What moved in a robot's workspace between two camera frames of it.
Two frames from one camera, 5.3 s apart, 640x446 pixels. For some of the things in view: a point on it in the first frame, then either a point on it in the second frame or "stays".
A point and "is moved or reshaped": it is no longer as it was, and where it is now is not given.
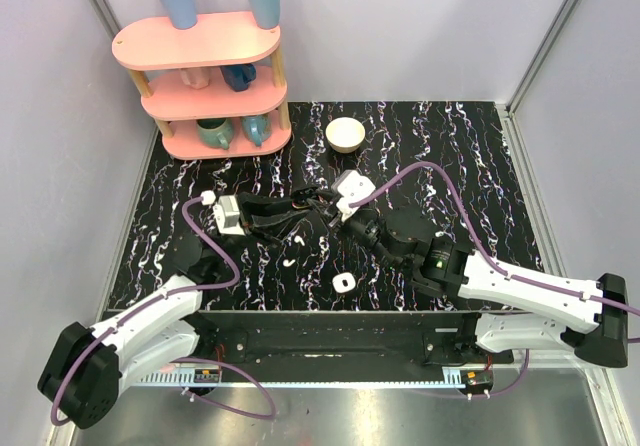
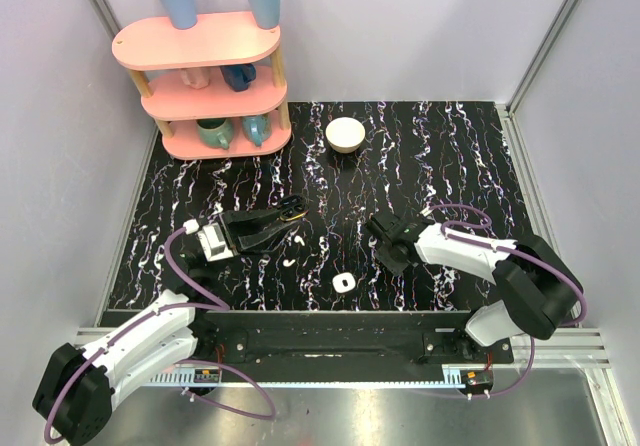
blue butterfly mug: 257,128 stays
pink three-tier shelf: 213,88 stays
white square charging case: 344,282 stays
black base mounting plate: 354,339 stays
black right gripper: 326,211 -> 394,266
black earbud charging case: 301,196 is moved or reshaped
